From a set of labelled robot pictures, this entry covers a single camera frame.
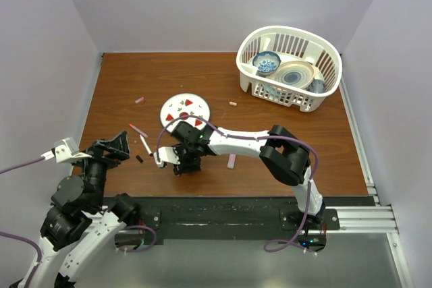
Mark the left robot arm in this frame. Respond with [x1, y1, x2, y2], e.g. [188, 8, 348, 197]
[13, 131, 140, 287]

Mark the blue patterned bowl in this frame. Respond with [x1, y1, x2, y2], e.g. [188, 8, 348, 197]
[252, 51, 281, 77]

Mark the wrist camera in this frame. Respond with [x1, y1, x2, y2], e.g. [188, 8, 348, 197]
[153, 146, 178, 169]
[54, 138, 92, 164]

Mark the white plastic dish basket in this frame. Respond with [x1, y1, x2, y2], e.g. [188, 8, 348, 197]
[236, 26, 343, 113]

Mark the pink highlighter pen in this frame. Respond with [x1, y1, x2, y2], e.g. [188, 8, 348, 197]
[227, 154, 236, 169]

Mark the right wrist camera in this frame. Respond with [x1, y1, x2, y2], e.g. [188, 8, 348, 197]
[153, 146, 178, 169]

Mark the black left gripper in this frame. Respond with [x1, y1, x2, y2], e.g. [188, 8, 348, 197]
[72, 129, 130, 209]

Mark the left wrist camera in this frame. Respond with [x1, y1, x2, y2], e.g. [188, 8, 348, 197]
[54, 138, 92, 164]

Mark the pink red pen cap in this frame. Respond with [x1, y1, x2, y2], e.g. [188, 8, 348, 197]
[135, 97, 145, 104]

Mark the white black-tipped marker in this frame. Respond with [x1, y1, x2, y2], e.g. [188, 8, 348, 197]
[139, 134, 153, 156]

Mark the red tipped pen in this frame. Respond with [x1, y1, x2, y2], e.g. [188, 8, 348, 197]
[128, 123, 148, 138]

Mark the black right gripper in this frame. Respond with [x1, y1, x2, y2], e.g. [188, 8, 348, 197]
[169, 143, 201, 175]

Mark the black mounting base plate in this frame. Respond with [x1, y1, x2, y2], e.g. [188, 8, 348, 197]
[101, 196, 381, 247]

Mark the grey blue cup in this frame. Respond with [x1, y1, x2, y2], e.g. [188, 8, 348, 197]
[308, 79, 326, 94]

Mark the watermelon pattern plate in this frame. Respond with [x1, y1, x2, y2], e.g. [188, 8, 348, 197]
[159, 93, 211, 129]

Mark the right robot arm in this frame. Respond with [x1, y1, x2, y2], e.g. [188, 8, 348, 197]
[159, 121, 325, 229]

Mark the beige ceramic plate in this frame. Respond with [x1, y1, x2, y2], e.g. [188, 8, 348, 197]
[274, 61, 319, 89]

